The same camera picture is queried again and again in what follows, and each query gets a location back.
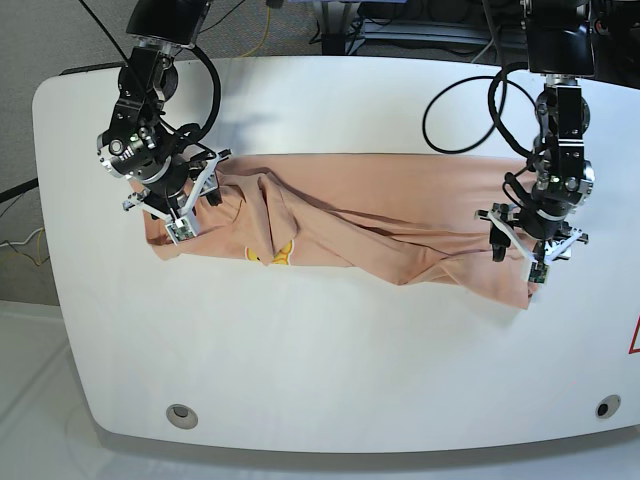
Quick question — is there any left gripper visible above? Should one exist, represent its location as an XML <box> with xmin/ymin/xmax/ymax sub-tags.
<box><xmin>474</xmin><ymin>203</ymin><xmax>589</xmax><ymax>267</ymax></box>

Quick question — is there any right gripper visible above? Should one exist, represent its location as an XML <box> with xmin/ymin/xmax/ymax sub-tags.
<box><xmin>123</xmin><ymin>149</ymin><xmax>232</xmax><ymax>223</ymax></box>

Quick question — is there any peach pink T-shirt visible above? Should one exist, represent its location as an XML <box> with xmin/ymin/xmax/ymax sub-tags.
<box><xmin>144</xmin><ymin>154</ymin><xmax>536</xmax><ymax>309</ymax></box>

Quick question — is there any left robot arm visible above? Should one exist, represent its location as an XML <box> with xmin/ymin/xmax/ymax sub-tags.
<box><xmin>476</xmin><ymin>1</ymin><xmax>595</xmax><ymax>282</ymax></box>

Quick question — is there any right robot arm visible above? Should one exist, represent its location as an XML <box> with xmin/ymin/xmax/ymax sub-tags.
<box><xmin>97</xmin><ymin>1</ymin><xmax>230</xmax><ymax>223</ymax></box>

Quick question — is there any red triangle sticker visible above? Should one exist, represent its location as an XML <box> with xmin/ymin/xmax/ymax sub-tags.
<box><xmin>628</xmin><ymin>318</ymin><xmax>640</xmax><ymax>354</ymax></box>

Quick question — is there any black bar at left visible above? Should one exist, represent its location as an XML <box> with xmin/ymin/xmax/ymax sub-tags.
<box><xmin>0</xmin><ymin>178</ymin><xmax>39</xmax><ymax>203</ymax></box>

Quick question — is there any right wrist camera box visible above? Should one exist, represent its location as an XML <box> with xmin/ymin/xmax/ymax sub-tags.
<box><xmin>165</xmin><ymin>216</ymin><xmax>200</xmax><ymax>244</ymax></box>

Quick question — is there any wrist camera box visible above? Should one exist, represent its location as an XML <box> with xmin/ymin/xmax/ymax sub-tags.
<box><xmin>525</xmin><ymin>261</ymin><xmax>549</xmax><ymax>284</ymax></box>
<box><xmin>165</xmin><ymin>216</ymin><xmax>200</xmax><ymax>244</ymax></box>

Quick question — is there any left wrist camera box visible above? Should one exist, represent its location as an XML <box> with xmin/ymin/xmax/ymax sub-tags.
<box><xmin>525</xmin><ymin>261</ymin><xmax>549</xmax><ymax>284</ymax></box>

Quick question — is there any yellow floor cable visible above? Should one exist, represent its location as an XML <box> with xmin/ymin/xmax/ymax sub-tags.
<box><xmin>0</xmin><ymin>228</ymin><xmax>46</xmax><ymax>269</ymax></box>

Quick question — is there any white cable at left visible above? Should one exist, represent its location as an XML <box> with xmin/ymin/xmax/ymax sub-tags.
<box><xmin>0</xmin><ymin>227</ymin><xmax>46</xmax><ymax>250</ymax></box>

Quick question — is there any right table cable grommet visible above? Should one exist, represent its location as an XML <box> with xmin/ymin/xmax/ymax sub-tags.
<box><xmin>595</xmin><ymin>394</ymin><xmax>621</xmax><ymax>419</ymax></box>

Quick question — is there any table cable grommet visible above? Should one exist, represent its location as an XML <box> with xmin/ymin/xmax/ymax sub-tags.
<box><xmin>166</xmin><ymin>404</ymin><xmax>198</xmax><ymax>430</ymax></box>
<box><xmin>595</xmin><ymin>394</ymin><xmax>621</xmax><ymax>419</ymax></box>

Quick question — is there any black table leg post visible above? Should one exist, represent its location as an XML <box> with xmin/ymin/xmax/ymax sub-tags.
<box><xmin>312</xmin><ymin>1</ymin><xmax>360</xmax><ymax>56</ymax></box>

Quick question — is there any left table cable grommet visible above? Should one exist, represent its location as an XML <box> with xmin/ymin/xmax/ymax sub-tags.
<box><xmin>166</xmin><ymin>404</ymin><xmax>198</xmax><ymax>430</ymax></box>

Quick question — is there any aluminium frame rail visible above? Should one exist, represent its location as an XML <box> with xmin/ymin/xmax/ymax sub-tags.
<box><xmin>362</xmin><ymin>18</ymin><xmax>493</xmax><ymax>49</ymax></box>

